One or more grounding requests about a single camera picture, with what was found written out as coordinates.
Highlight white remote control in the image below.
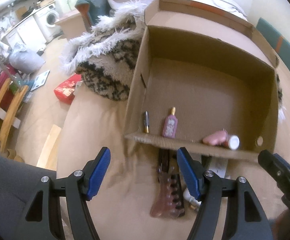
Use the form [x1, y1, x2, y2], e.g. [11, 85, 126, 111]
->
[208, 157, 228, 178]

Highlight white kitchen cabinets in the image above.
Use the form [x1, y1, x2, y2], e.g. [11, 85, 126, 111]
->
[1, 16, 46, 52]

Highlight open cardboard box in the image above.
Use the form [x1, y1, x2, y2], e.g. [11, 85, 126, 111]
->
[124, 0, 279, 162]

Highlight black gold AA battery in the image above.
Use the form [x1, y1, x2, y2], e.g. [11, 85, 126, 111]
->
[143, 111, 149, 134]

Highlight white cap pill bottle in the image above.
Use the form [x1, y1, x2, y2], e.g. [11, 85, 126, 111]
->
[222, 134, 240, 150]

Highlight teal cushion orange stripe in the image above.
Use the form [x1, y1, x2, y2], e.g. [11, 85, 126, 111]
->
[256, 18, 290, 71]

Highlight pink hair claw clip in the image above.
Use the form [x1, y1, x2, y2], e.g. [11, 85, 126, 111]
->
[150, 166, 185, 219]

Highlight teal armchair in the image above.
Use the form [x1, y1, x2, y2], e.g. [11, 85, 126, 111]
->
[74, 0, 111, 32]

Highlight black flashlight with strap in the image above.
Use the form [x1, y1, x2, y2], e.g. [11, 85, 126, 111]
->
[157, 148, 170, 182]

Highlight person's right hand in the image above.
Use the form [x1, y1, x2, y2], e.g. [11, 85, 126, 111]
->
[270, 209, 290, 239]

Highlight red gift bag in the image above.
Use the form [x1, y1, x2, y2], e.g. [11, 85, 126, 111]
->
[54, 74, 82, 105]

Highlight pink perfume bottle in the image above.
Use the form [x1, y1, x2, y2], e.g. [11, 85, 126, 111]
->
[162, 107, 178, 138]

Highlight pink soft toy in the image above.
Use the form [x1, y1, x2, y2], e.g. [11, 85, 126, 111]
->
[202, 130, 228, 146]

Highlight white washing machine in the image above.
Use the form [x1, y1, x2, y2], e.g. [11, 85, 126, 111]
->
[33, 3, 61, 43]

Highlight shaggy black beige rug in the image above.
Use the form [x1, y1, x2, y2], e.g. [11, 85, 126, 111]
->
[60, 0, 146, 101]

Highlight white earbuds case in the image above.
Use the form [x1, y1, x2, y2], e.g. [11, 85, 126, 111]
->
[183, 187, 201, 208]

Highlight grey plastic bag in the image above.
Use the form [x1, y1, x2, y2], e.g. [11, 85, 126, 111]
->
[9, 43, 45, 74]

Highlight bathroom scale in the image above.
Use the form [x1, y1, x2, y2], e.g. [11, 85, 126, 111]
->
[31, 70, 50, 92]

